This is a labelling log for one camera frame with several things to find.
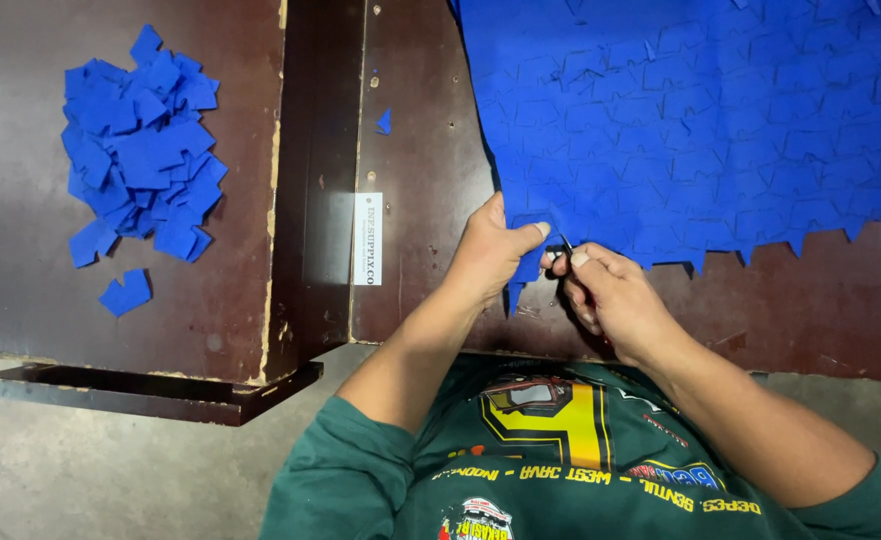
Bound pile of blue fabric cutouts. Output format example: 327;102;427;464
61;24;229;270

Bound large blue fabric sheet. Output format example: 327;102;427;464
451;0;881;316

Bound white paper label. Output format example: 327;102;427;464
353;192;383;287

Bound notched blue fabric cutout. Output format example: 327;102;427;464
99;268;153;318

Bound small thread snips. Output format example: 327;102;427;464
545;233;614;348

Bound person's green printed shirt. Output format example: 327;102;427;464
259;354;881;540

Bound person's left hand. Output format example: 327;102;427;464
444;191;553;309

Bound person's right hand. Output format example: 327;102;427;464
540;241;692;369

